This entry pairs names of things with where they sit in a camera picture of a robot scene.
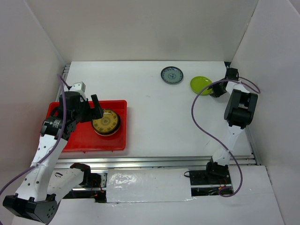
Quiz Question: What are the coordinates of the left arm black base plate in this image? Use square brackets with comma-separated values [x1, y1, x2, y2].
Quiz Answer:
[79, 172, 107, 189]

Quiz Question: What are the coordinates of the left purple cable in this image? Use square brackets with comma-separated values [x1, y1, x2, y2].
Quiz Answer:
[0, 74, 71, 197]

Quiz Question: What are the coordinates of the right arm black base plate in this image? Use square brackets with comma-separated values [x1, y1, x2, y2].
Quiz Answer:
[183, 170, 231, 187]

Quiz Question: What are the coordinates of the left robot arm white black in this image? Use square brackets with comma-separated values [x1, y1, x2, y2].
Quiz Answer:
[3, 91, 104, 224]

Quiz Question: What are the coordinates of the red plastic bin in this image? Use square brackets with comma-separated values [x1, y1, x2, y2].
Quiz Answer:
[45, 100, 128, 154]

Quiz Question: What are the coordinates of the green plate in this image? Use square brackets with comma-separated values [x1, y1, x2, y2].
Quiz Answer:
[190, 76, 212, 96]

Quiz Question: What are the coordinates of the white foam cover board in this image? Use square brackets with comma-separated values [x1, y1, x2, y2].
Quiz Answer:
[106, 169, 192, 203]

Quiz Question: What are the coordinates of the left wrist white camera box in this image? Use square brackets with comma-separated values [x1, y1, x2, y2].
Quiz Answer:
[69, 82, 86, 99]

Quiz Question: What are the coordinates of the black plate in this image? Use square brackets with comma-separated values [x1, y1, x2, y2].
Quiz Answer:
[95, 112, 122, 137]

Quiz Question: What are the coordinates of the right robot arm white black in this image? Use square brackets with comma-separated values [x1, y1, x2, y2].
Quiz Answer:
[204, 68, 261, 184]

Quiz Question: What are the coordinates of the blue patterned plate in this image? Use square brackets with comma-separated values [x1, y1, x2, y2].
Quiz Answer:
[160, 66, 184, 85]

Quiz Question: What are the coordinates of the yellow patterned plate dark rim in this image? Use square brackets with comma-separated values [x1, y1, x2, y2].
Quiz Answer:
[91, 108, 120, 135]

